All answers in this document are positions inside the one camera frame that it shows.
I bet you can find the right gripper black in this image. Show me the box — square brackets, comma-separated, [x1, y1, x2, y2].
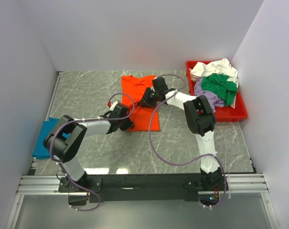
[138, 87, 159, 109]

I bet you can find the orange t-shirt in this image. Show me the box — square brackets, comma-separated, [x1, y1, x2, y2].
[121, 75, 160, 132]

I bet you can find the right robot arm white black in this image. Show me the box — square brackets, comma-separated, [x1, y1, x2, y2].
[139, 75, 224, 190]

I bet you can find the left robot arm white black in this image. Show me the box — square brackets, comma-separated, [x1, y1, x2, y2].
[43, 102, 133, 192]

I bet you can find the lilac t-shirt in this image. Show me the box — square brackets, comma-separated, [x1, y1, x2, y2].
[193, 78, 225, 113]

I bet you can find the green t-shirt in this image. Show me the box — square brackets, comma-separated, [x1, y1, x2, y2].
[201, 73, 238, 106]

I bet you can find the red plastic bin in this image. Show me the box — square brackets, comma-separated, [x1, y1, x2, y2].
[185, 61, 247, 122]

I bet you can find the white t-shirt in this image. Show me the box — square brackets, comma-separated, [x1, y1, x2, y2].
[190, 58, 239, 108]

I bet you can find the black base beam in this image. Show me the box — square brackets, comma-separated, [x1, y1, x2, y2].
[58, 169, 228, 206]

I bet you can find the folded blue t-shirt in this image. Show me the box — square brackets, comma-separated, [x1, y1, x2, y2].
[32, 117, 60, 160]

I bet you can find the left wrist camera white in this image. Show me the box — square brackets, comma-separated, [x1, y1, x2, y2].
[107, 100, 120, 111]

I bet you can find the aluminium rail frame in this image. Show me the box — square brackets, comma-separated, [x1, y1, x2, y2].
[7, 70, 277, 229]

